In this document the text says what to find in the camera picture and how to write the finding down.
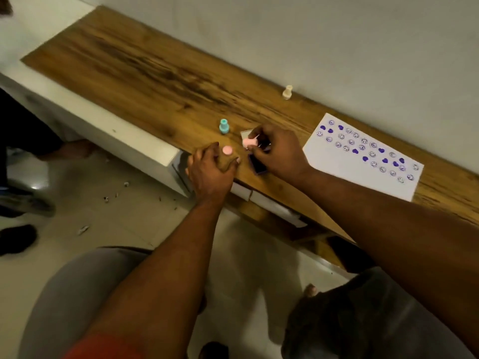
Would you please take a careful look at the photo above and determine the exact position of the white paper with purple stamps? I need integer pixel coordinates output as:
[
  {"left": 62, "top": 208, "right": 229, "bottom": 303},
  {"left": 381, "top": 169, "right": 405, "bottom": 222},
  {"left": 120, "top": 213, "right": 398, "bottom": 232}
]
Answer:
[{"left": 302, "top": 113, "right": 424, "bottom": 202}]

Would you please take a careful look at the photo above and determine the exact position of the red sleeve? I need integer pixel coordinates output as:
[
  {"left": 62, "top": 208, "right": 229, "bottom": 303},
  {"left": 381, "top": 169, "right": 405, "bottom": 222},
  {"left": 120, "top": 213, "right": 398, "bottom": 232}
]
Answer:
[{"left": 63, "top": 332, "right": 147, "bottom": 359}]

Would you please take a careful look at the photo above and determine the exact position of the person's left hand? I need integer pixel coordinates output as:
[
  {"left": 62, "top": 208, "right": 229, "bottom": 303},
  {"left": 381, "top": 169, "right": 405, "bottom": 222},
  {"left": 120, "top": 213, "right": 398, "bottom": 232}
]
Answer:
[{"left": 186, "top": 141, "right": 241, "bottom": 207}]

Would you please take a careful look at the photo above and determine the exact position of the person's right grey trouser leg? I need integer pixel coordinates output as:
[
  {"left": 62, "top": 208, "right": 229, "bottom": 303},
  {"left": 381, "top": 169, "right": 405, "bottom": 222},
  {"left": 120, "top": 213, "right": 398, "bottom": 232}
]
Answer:
[{"left": 281, "top": 267, "right": 477, "bottom": 359}]

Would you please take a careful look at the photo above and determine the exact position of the person's left grey trouser leg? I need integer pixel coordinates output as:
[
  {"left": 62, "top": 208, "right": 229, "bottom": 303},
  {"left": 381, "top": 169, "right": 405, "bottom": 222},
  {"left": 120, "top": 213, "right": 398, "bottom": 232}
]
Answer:
[{"left": 18, "top": 247, "right": 207, "bottom": 359}]

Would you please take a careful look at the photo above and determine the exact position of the white drawer front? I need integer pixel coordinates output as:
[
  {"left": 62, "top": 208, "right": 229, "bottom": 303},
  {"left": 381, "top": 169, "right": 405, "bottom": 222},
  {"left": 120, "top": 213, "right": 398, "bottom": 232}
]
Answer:
[{"left": 230, "top": 182, "right": 308, "bottom": 228}]

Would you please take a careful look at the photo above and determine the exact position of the person's right forearm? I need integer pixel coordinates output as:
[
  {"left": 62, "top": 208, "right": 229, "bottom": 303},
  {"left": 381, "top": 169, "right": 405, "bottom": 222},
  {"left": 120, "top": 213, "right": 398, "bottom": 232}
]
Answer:
[{"left": 295, "top": 165, "right": 479, "bottom": 356}]

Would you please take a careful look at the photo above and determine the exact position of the person's right hand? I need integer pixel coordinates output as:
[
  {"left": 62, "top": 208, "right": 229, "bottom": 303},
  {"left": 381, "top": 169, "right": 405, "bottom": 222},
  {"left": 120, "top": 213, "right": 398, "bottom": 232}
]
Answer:
[{"left": 246, "top": 124, "right": 313, "bottom": 184}]

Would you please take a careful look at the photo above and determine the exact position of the black shoe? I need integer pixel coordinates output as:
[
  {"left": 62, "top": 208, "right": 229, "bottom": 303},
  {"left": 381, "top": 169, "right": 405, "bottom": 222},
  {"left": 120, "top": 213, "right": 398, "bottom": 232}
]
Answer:
[{"left": 0, "top": 224, "right": 38, "bottom": 257}]

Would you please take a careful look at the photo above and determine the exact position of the grey shoe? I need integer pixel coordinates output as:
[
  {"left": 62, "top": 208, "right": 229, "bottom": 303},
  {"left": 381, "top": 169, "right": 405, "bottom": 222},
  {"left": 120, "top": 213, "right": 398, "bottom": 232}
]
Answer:
[{"left": 0, "top": 186, "right": 57, "bottom": 218}]

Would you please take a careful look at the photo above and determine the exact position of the dark purple ink pad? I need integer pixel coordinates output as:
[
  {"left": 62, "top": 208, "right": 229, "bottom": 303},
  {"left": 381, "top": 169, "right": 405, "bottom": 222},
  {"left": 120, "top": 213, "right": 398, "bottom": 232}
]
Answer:
[{"left": 248, "top": 153, "right": 268, "bottom": 176}]

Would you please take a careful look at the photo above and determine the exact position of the person's grey trouser leg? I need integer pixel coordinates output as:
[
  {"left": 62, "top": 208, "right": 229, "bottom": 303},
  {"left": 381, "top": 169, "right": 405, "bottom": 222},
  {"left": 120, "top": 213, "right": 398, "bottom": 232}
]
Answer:
[
  {"left": 18, "top": 247, "right": 207, "bottom": 359},
  {"left": 281, "top": 267, "right": 477, "bottom": 359}
]

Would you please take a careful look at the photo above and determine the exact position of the person's left forearm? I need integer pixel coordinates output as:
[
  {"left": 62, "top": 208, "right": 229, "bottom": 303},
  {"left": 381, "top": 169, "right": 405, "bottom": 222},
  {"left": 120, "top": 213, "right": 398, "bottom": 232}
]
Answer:
[{"left": 80, "top": 197, "right": 240, "bottom": 359}]

